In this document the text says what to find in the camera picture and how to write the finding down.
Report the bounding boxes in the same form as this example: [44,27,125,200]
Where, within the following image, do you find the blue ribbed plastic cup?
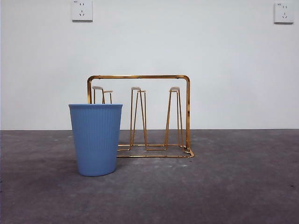
[68,103,123,177]

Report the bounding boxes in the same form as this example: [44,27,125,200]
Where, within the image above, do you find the gold wire cup rack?
[87,74,195,159]

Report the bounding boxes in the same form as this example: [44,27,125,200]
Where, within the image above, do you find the white wall socket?
[273,2,294,24]
[71,0,93,23]

